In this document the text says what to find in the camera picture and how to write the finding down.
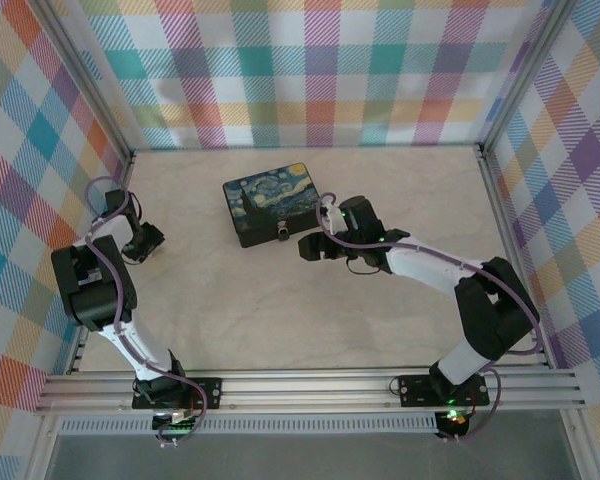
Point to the black box with painted lid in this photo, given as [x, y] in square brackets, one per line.
[270, 195]

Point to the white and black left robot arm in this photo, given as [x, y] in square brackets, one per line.
[87, 290]

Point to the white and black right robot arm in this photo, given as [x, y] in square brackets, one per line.
[490, 320]

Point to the aluminium extrusion beam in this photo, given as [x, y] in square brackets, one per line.
[305, 392]

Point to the green lit circuit board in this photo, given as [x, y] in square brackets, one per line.
[177, 425]

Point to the circuit board with yellow connector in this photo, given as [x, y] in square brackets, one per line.
[455, 420]

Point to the grey metal panel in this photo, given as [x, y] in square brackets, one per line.
[305, 460]

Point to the aluminium side rail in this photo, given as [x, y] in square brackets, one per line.
[500, 215]
[78, 352]

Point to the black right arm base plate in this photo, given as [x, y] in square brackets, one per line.
[415, 390]

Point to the aluminium frame post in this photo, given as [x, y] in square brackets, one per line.
[525, 75]
[90, 85]

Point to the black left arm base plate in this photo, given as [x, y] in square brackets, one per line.
[210, 392]

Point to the aluminium frame leg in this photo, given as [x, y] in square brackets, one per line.
[42, 450]
[577, 445]

